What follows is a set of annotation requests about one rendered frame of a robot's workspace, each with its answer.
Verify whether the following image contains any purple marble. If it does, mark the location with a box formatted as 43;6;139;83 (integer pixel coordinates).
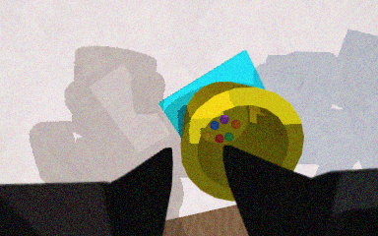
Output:
220;115;229;124

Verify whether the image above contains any blue marble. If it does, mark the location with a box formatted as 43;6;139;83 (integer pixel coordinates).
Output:
210;121;220;130

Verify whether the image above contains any yellow cup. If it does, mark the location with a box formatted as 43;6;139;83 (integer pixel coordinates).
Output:
180;82;304;202

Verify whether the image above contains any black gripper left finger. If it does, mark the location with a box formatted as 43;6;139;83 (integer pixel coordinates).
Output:
0;147;173;236

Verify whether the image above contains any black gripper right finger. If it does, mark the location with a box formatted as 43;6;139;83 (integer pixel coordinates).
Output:
222;146;378;236

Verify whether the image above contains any dark red marble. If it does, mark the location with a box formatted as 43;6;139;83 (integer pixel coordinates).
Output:
215;134;224;144

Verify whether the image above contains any brown rectangular block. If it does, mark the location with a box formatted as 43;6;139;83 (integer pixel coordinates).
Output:
162;205;249;236

